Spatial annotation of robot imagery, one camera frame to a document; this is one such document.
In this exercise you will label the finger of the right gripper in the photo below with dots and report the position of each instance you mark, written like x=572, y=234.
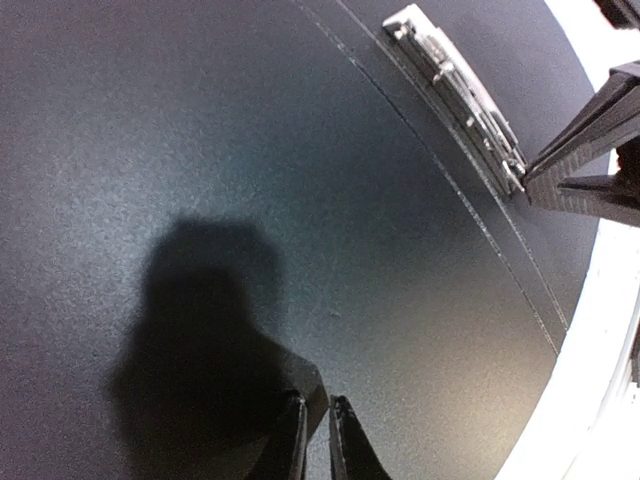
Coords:
x=608, y=123

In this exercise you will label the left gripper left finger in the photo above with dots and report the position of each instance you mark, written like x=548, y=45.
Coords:
x=284, y=455

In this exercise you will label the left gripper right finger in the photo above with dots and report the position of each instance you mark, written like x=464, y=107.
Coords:
x=352, y=456

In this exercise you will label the blue file folder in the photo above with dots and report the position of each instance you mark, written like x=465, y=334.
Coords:
x=205, y=204

